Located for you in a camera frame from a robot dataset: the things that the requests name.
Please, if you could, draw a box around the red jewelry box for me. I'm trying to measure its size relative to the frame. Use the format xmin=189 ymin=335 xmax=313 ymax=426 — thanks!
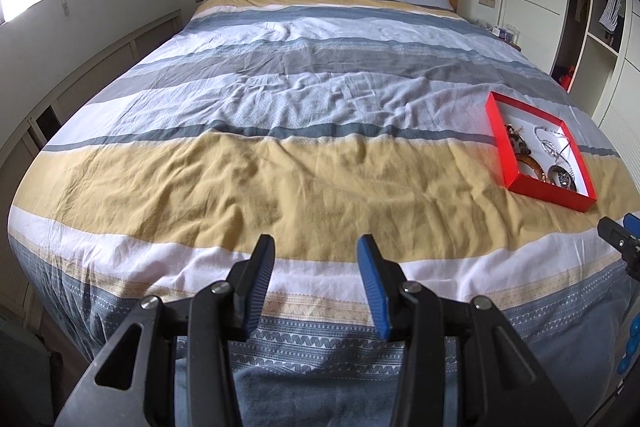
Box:
xmin=486 ymin=91 xmax=599 ymax=213

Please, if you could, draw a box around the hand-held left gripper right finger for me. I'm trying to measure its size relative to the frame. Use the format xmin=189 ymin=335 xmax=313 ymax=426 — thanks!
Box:
xmin=355 ymin=234 xmax=581 ymax=427

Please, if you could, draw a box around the low white wall cabinet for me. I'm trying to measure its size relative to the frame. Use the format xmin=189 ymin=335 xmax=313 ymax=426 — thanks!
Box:
xmin=0 ymin=9 xmax=184 ymax=333

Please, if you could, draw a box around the hanging striped shirt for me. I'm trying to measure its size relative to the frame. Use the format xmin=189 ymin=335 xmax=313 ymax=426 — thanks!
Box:
xmin=598 ymin=0 xmax=626 ymax=34

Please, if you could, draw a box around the dark beaded bracelet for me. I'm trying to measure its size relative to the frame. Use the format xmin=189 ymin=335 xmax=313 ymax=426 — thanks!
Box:
xmin=504 ymin=122 xmax=534 ymax=156

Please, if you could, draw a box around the long silver necklace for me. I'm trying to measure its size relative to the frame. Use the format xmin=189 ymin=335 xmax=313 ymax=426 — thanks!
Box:
xmin=532 ymin=125 xmax=574 ymax=158

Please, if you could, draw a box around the amber bangle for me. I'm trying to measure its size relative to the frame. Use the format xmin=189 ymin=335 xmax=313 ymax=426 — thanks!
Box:
xmin=517 ymin=156 xmax=547 ymax=181

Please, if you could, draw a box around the striped duvet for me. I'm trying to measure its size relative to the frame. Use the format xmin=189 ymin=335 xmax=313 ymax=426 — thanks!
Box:
xmin=7 ymin=0 xmax=640 ymax=427

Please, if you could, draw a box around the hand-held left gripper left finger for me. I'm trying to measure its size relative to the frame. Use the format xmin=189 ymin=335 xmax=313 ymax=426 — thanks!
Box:
xmin=52 ymin=234 xmax=277 ymax=427

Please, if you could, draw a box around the dark brown bangle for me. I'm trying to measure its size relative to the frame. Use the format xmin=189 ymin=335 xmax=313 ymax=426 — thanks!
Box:
xmin=546 ymin=163 xmax=577 ymax=192

